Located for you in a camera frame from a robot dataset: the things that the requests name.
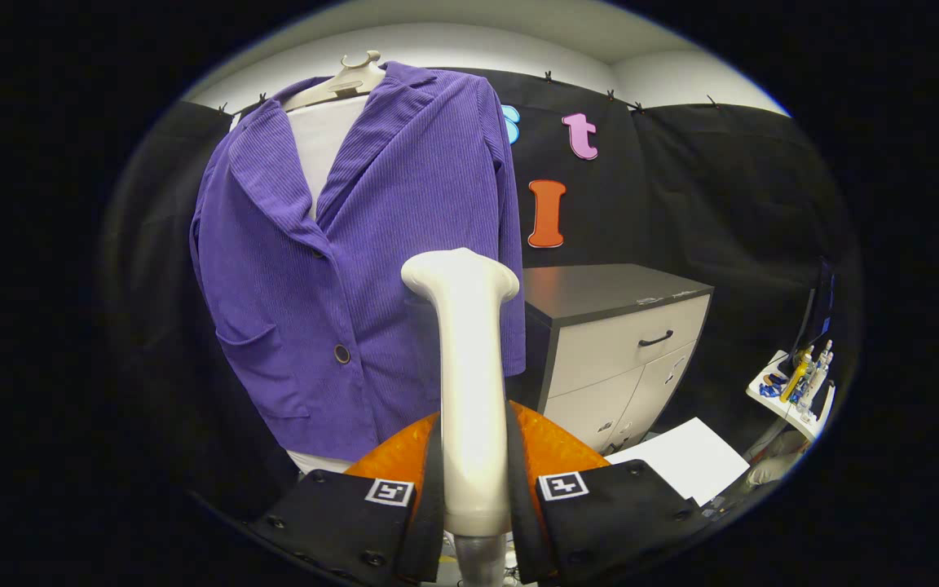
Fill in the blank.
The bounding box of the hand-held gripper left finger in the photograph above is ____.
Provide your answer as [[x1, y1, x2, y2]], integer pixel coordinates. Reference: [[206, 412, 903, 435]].
[[248, 410, 446, 587]]

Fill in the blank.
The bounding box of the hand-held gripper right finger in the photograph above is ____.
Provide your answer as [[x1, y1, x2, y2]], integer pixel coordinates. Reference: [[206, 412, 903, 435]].
[[505, 399, 715, 586]]

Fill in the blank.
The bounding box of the white garment steamer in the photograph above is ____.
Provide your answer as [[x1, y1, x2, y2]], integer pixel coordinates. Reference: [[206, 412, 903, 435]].
[[401, 247, 521, 587]]

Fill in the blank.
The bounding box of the purple ribbed jacket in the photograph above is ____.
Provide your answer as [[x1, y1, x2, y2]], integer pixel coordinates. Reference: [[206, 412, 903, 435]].
[[189, 61, 527, 463]]

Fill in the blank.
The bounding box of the white clothes hanger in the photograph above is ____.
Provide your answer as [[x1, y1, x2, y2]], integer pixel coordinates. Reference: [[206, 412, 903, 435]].
[[282, 51, 389, 113]]

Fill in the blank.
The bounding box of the white paper sheet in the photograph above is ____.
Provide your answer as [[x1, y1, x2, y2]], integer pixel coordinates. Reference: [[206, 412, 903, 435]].
[[604, 417, 752, 506]]

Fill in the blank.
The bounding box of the grey cabinet with drawers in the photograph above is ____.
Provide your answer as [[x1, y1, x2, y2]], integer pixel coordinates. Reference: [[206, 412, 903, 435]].
[[518, 263, 715, 456]]

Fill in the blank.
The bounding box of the white tray of tools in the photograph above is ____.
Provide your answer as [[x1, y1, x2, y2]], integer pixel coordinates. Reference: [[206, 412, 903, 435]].
[[745, 341, 837, 444]]

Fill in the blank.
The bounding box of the dark monitor screen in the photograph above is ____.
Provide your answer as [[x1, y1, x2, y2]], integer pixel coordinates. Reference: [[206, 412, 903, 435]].
[[787, 261, 837, 376]]

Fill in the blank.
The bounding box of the row of black clips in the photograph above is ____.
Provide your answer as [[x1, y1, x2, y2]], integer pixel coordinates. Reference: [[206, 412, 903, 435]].
[[217, 69, 719, 115]]

